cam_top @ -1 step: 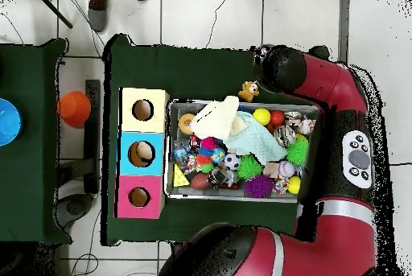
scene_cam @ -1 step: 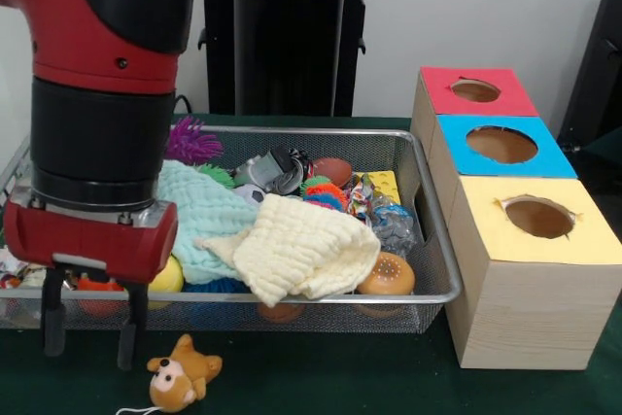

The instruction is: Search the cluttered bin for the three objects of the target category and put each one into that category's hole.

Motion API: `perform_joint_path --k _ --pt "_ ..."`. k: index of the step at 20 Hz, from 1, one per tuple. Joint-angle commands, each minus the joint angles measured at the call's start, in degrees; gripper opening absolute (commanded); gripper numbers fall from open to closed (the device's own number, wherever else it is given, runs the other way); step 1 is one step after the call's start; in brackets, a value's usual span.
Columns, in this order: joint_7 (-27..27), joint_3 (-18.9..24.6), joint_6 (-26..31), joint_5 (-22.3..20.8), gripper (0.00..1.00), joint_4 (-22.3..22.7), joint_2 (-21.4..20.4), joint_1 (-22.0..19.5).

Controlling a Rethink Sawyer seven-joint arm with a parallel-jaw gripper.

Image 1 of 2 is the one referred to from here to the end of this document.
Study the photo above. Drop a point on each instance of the brown toy football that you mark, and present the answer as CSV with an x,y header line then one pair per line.
x,y
200,181

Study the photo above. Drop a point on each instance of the large green spiky ball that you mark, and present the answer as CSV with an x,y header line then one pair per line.
x,y
297,152

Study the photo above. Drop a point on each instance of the toy burger bun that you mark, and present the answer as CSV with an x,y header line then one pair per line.
x,y
185,123

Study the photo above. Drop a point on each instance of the black upright panel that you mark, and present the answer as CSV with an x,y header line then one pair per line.
x,y
92,147

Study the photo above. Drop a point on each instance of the brown plush bear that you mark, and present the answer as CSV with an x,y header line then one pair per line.
x,y
248,91

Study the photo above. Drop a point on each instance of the cream cloth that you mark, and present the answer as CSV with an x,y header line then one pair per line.
x,y
215,118

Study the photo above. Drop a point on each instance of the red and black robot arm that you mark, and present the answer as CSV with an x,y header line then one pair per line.
x,y
328,243

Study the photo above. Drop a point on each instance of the dark green table cloth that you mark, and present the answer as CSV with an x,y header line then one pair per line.
x,y
193,73
32,176

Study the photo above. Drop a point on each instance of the wooden box with three holes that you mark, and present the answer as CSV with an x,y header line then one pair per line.
x,y
157,121

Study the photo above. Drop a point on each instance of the black tripod leg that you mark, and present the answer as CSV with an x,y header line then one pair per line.
x,y
53,9

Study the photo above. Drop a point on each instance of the silver mesh bin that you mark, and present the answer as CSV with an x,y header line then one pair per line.
x,y
225,198

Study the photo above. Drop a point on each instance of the small soccer ball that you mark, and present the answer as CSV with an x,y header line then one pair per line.
x,y
232,161

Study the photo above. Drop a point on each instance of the orange ball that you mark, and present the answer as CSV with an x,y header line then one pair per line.
x,y
276,118

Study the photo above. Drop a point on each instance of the mint green cloth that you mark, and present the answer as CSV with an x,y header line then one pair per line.
x,y
257,140

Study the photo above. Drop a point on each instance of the large yellow ball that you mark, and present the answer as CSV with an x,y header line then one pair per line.
x,y
261,116

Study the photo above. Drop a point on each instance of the purple spiky ball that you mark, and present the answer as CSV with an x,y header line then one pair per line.
x,y
258,186

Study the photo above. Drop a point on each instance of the yellow toy cheese wedge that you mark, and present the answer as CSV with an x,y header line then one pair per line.
x,y
180,179

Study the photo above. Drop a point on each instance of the blue bowl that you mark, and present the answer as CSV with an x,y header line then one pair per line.
x,y
9,121

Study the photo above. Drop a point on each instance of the grey stand base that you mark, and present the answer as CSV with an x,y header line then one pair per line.
x,y
74,208

